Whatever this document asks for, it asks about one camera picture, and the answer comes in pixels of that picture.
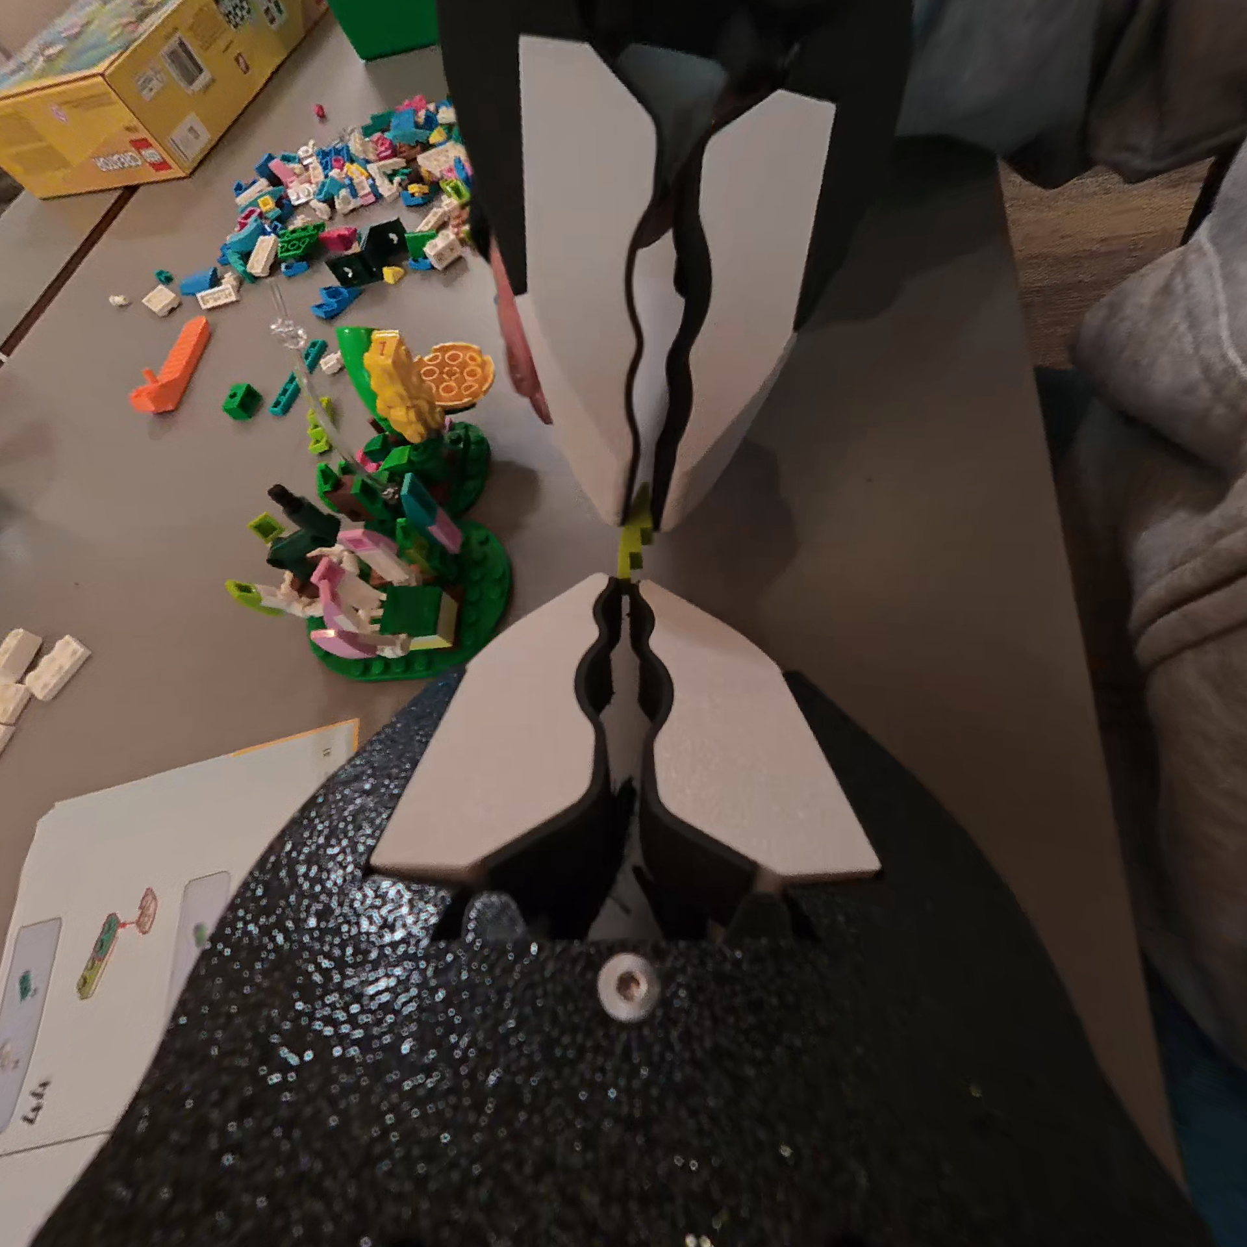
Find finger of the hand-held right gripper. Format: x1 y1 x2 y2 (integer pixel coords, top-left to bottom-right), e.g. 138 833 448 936
653 88 840 534
517 34 668 531

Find green plastic container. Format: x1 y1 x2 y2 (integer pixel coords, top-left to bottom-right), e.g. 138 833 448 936
326 0 446 62

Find clear lego stem piece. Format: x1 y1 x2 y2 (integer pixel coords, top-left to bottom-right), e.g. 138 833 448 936
265 279 311 355

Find orange brick separator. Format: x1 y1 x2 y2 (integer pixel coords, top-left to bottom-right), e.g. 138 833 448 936
128 316 212 417

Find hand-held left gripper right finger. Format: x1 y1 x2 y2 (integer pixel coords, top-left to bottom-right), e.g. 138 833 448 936
627 579 883 939

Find lime green lego piece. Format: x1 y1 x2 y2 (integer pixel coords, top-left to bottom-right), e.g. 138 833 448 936
616 484 655 583

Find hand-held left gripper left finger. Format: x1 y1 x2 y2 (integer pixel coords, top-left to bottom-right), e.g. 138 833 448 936
369 574 629 939

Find person's blue trousers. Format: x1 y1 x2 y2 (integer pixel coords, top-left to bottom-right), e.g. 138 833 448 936
1144 975 1247 1247

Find green lego flower model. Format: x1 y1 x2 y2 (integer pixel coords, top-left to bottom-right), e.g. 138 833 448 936
224 327 515 686

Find pile of loose lego bricks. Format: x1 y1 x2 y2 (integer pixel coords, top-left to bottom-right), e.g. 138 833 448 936
108 96 477 323

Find yellow lego set box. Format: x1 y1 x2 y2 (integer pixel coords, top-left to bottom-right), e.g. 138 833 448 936
0 0 328 202

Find person's right hand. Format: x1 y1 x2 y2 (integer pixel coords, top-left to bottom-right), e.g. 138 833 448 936
491 243 554 428

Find lego instruction booklet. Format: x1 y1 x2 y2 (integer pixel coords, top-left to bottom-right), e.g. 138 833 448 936
0 719 362 1162

